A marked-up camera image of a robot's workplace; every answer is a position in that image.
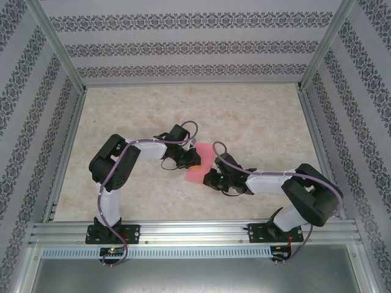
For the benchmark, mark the pink paper sheet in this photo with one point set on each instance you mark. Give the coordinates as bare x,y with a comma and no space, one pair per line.
206,152

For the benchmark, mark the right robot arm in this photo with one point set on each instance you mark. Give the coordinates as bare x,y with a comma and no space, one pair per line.
314,195

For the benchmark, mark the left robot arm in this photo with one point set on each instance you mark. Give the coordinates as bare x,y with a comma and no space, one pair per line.
110,164

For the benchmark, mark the sheet metal tray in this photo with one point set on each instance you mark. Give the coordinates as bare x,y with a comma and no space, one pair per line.
195,274

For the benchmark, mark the small controller circuit board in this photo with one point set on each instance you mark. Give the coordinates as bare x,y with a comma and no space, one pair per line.
113,251
279,251

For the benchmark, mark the grey block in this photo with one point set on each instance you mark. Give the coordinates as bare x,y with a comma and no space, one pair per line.
66,152

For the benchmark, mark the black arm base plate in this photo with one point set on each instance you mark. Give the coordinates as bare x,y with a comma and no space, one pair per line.
256,233
133,233

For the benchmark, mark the grooved aluminium mounting rail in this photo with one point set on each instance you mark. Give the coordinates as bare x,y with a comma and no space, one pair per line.
195,233

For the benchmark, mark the aluminium side rail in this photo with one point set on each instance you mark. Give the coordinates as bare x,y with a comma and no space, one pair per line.
317,137

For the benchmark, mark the aluminium frame post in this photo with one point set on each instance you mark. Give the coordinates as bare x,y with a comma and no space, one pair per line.
324,45
62,45

